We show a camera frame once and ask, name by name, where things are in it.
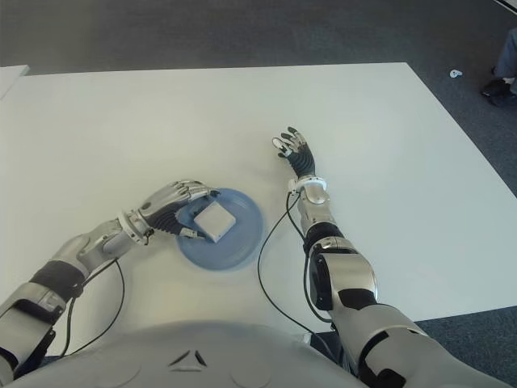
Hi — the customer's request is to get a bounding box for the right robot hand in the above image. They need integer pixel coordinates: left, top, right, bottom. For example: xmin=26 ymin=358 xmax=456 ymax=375
xmin=271 ymin=126 xmax=317 ymax=179

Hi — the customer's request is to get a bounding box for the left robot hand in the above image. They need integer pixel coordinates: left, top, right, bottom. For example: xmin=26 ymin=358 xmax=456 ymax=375
xmin=136 ymin=179 xmax=221 ymax=242

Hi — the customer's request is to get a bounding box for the white charger block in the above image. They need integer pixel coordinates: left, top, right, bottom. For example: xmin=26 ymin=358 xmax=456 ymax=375
xmin=192 ymin=203 xmax=237 ymax=243

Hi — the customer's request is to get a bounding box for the blue plastic plate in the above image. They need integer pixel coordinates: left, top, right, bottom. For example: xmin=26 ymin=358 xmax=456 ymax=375
xmin=176 ymin=188 xmax=267 ymax=272

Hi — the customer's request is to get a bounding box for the silver robot torso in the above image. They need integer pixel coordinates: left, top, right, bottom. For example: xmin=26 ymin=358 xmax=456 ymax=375
xmin=11 ymin=318 xmax=364 ymax=388

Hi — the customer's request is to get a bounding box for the neighbouring white table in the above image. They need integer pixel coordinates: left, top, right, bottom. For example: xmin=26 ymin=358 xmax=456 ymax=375
xmin=0 ymin=65 xmax=32 ymax=100

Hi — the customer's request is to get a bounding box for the dark shoe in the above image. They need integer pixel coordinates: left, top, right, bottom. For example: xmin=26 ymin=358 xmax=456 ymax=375
xmin=480 ymin=77 xmax=517 ymax=108

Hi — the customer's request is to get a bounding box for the blue trouser leg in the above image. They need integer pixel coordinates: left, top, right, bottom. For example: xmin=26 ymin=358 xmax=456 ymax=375
xmin=494 ymin=30 xmax=517 ymax=80

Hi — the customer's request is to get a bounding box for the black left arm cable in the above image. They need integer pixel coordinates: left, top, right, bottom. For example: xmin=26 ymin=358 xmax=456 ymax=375
xmin=60 ymin=258 xmax=125 ymax=357

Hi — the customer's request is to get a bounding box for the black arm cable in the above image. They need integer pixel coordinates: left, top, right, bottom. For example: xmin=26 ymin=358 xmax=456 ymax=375
xmin=60 ymin=258 xmax=125 ymax=357
xmin=257 ymin=189 xmax=345 ymax=347

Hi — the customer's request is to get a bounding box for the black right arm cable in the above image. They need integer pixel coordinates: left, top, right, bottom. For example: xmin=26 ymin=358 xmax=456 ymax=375
xmin=257 ymin=189 xmax=345 ymax=347

